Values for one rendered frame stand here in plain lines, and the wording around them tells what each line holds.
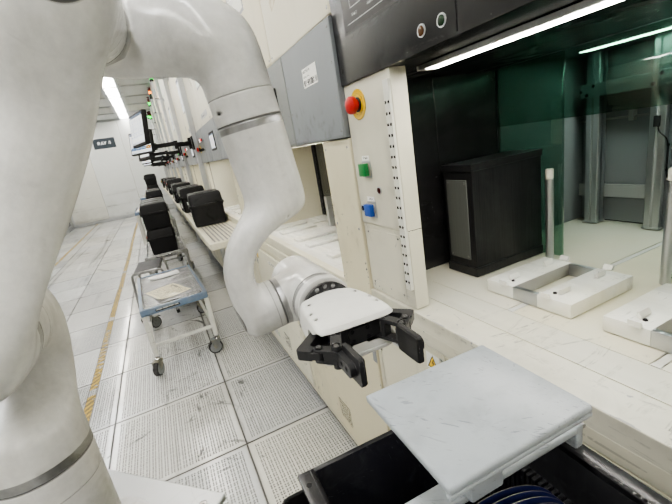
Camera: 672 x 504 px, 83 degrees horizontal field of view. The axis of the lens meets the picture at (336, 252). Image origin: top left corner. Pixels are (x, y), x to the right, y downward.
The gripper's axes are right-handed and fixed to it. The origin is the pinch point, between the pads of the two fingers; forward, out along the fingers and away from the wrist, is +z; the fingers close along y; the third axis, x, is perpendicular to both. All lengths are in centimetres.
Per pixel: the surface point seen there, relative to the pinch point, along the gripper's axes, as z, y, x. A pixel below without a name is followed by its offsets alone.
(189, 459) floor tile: -134, 38, -107
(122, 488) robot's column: -35, 36, -30
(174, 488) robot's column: -30, 28, -30
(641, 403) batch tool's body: 5.4, -35.5, -18.5
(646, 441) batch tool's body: 8.8, -30.4, -19.6
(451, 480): 17.1, 5.6, 2.6
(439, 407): 12.0, 2.3, 2.6
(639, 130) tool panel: -43, -118, 12
